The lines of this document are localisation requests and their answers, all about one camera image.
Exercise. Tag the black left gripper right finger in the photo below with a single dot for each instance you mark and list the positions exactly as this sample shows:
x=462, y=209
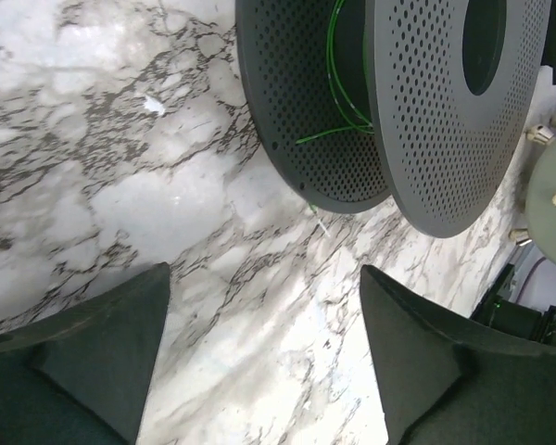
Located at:
x=447, y=379

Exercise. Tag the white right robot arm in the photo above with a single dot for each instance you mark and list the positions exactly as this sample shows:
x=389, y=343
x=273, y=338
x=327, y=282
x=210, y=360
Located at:
x=522, y=302

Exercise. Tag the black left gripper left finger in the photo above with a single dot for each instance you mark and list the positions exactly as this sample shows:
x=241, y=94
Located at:
x=81, y=376

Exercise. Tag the black cable spool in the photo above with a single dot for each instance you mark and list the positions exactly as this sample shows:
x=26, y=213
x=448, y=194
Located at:
x=421, y=101

